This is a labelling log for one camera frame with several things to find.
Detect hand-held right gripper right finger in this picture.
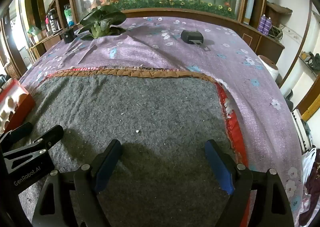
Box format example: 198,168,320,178
204,139,295,227

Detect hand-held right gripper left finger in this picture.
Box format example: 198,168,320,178
31,139,123,227

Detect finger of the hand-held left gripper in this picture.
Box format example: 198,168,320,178
2,124,65,175
0,122,34,151

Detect red tray with white inside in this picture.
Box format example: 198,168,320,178
0,79,36,133

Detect grey felt mat red border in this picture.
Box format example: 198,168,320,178
10,66,250,227

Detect maroon printed cloth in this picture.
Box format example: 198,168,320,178
299,148,320,226

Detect green plastic bag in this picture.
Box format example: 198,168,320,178
27,26,42,36

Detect small black cup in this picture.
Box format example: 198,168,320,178
59,27,76,44

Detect white paper roll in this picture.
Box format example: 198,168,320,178
257,55,279,80

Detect dark thermos flask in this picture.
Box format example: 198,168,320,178
47,9,58,34

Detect green plastic bottle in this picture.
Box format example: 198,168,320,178
64,4,75,28

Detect green bok choy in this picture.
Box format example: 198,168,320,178
79,5,127,40

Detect purple floral bedsheet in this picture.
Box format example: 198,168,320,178
19,16,304,227

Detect black car key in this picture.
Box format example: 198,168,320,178
180,30,204,48

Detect dark bag on shelf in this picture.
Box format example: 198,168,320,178
300,51,320,71

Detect purple spray can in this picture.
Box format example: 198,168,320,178
259,15,267,34
264,17,272,36

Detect wooden headboard with flower display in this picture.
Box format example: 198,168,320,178
54,0,285,64

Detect coiled cables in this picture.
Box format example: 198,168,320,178
271,25,283,41

